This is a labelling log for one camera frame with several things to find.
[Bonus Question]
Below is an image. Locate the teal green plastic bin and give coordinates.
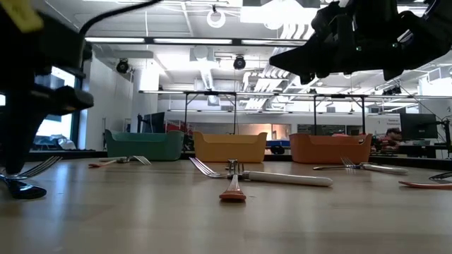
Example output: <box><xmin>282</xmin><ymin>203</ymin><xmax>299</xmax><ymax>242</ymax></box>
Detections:
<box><xmin>104</xmin><ymin>128</ymin><xmax>186</xmax><ymax>162</ymax></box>

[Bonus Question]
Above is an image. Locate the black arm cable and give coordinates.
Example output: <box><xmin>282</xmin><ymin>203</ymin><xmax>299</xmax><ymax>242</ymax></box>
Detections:
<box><xmin>79</xmin><ymin>0</ymin><xmax>163</xmax><ymax>36</ymax></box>

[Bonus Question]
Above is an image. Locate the slim silver metal utensil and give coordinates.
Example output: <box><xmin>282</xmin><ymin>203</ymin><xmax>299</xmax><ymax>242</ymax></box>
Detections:
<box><xmin>312</xmin><ymin>164</ymin><xmax>364</xmax><ymax>171</ymax></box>

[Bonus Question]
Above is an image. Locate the person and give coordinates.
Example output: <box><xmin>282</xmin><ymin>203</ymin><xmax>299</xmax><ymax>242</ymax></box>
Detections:
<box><xmin>373</xmin><ymin>127</ymin><xmax>404</xmax><ymax>153</ymax></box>

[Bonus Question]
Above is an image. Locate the yellow tag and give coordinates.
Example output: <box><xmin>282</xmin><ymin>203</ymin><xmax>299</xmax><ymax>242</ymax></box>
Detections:
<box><xmin>0</xmin><ymin>0</ymin><xmax>44</xmax><ymax>33</ymax></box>

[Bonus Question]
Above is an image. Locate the black computer monitor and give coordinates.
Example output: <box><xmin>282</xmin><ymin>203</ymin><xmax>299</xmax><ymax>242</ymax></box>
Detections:
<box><xmin>399</xmin><ymin>112</ymin><xmax>439</xmax><ymax>141</ymax></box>
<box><xmin>140</xmin><ymin>111</ymin><xmax>166</xmax><ymax>134</ymax></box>

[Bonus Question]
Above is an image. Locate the long ceiling light strip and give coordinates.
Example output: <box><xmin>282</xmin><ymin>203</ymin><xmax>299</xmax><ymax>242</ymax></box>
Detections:
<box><xmin>84</xmin><ymin>36</ymin><xmax>308</xmax><ymax>46</ymax></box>

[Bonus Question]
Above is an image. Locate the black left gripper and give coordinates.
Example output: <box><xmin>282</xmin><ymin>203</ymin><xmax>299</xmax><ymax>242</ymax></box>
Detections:
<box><xmin>0</xmin><ymin>10</ymin><xmax>95</xmax><ymax>176</ymax></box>

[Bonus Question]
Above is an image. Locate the black-handled fork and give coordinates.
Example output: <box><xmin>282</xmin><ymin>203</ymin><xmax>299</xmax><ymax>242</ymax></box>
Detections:
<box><xmin>428</xmin><ymin>171</ymin><xmax>452</xmax><ymax>181</ymax></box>
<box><xmin>6</xmin><ymin>155</ymin><xmax>63</xmax><ymax>181</ymax></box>

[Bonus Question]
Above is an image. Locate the black spoon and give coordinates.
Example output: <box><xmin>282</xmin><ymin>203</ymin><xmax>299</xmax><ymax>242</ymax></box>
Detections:
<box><xmin>0</xmin><ymin>174</ymin><xmax>47</xmax><ymax>200</ymax></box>

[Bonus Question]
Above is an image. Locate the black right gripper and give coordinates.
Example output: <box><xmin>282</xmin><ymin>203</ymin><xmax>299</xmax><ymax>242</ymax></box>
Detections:
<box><xmin>268</xmin><ymin>0</ymin><xmax>404</xmax><ymax>85</ymax></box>

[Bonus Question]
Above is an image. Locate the yellow plastic bin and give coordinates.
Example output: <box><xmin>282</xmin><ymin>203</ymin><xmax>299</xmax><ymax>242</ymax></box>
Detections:
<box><xmin>192</xmin><ymin>131</ymin><xmax>268</xmax><ymax>164</ymax></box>

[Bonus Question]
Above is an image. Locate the orange-red plastic bin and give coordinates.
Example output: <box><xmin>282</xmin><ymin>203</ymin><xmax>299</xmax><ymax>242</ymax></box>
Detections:
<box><xmin>289</xmin><ymin>132</ymin><xmax>373</xmax><ymax>165</ymax></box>

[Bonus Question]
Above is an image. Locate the orange-red handled metal fork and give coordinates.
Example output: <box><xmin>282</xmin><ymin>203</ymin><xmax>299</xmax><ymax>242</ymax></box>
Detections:
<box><xmin>398</xmin><ymin>180</ymin><xmax>452</xmax><ymax>191</ymax></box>
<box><xmin>218</xmin><ymin>159</ymin><xmax>247</xmax><ymax>203</ymax></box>
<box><xmin>88</xmin><ymin>155</ymin><xmax>153</xmax><ymax>169</ymax></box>

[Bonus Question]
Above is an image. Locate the white-handled metal fork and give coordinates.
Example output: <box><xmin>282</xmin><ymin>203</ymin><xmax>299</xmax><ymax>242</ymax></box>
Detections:
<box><xmin>340</xmin><ymin>156</ymin><xmax>410</xmax><ymax>175</ymax></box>
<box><xmin>189</xmin><ymin>157</ymin><xmax>334</xmax><ymax>188</ymax></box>

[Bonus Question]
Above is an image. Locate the white hanging ring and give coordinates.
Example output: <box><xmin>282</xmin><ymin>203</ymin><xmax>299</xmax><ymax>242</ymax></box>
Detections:
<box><xmin>206</xmin><ymin>9</ymin><xmax>227</xmax><ymax>29</ymax></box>

